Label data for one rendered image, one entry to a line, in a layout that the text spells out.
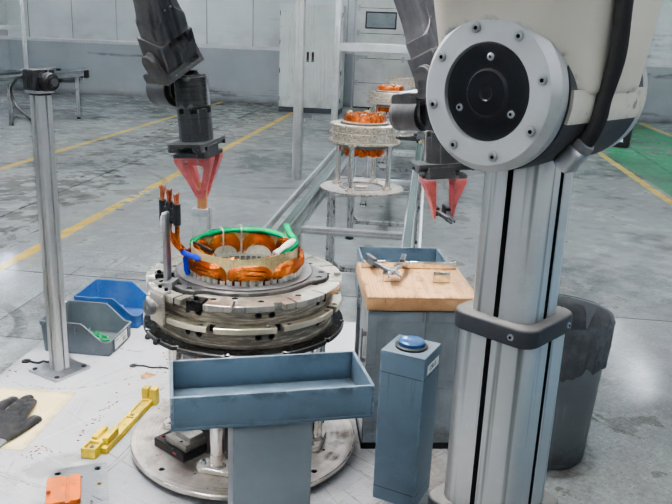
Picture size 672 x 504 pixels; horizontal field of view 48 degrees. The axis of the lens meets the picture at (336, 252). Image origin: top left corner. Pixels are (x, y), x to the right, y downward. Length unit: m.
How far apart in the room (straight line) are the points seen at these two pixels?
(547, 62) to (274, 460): 0.57
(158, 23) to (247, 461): 0.65
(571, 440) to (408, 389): 1.78
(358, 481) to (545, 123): 0.74
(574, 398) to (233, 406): 1.98
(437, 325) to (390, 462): 0.25
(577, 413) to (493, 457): 1.90
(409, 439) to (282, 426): 0.27
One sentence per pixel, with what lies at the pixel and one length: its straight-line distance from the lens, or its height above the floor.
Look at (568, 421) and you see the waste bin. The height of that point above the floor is 0.21.
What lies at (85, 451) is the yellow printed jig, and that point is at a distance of 1.36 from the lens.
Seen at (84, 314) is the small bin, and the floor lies 0.82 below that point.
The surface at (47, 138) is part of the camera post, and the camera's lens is 1.56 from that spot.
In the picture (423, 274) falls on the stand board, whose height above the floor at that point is 1.07.
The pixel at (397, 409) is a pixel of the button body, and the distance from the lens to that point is 1.16.
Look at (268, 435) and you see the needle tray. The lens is 0.96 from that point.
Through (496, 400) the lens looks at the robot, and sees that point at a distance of 0.91.
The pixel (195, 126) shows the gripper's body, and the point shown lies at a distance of 1.27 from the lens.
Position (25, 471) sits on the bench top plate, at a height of 0.78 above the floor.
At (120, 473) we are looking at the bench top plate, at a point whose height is 0.78.
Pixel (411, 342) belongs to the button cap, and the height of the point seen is 1.04.
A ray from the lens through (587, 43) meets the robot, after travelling 0.76.
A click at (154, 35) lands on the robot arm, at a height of 1.47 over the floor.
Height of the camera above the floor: 1.48
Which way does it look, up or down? 16 degrees down
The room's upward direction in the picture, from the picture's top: 2 degrees clockwise
